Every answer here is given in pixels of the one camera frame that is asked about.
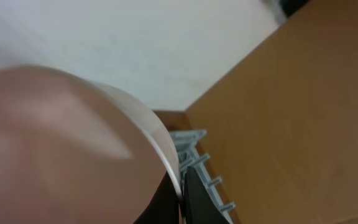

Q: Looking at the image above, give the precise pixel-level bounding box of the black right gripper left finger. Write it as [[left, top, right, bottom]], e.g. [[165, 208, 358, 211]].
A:
[[134, 173, 179, 224]]

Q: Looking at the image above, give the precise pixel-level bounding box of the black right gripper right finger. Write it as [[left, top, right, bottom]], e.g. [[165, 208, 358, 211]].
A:
[[184, 167, 229, 224]]

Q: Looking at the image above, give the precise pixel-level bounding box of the pink white bowl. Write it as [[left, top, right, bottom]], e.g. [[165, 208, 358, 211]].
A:
[[0, 66, 181, 223]]

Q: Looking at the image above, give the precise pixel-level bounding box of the grey dishwasher rack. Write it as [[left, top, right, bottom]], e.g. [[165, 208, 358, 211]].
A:
[[169, 129, 236, 224]]

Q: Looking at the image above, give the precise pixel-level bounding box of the light wooden side panel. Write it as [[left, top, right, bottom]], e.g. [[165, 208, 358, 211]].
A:
[[186, 0, 358, 223]]

